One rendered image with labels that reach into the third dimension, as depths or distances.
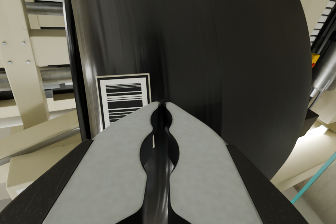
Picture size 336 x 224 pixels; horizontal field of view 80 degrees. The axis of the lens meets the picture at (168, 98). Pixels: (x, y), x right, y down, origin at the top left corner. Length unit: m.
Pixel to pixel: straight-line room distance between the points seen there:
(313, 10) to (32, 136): 0.97
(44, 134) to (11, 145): 0.12
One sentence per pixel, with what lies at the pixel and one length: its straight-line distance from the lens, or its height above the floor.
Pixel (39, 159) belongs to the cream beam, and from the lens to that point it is 0.93.
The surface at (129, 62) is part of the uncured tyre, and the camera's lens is 0.16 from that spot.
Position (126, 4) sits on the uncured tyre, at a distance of 0.18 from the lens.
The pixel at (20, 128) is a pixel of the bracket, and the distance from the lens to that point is 1.09.
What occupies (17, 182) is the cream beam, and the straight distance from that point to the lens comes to 0.89.
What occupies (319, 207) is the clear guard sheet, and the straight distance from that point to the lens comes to 1.00.
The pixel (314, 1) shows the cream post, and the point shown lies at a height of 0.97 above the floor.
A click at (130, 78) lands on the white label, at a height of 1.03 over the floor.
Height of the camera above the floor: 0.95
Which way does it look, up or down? 33 degrees up
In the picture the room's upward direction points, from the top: 170 degrees counter-clockwise
